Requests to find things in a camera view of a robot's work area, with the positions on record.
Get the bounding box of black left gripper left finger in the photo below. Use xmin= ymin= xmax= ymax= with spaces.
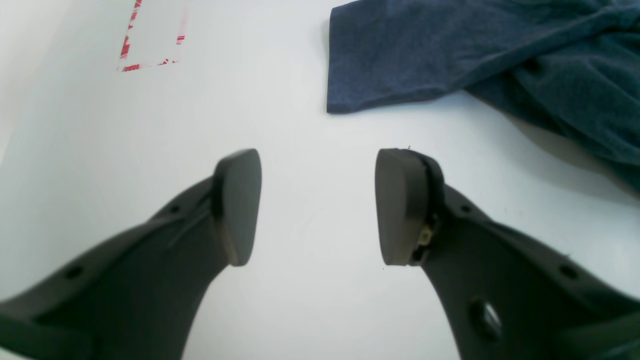
xmin=1 ymin=149 xmax=262 ymax=360

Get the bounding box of red tape rectangle marking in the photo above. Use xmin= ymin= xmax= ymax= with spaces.
xmin=116 ymin=0 xmax=191 ymax=73

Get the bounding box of dark blue T-shirt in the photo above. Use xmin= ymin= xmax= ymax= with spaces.
xmin=326 ymin=0 xmax=640 ymax=191

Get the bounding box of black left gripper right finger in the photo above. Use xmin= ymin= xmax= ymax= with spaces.
xmin=375 ymin=148 xmax=640 ymax=360

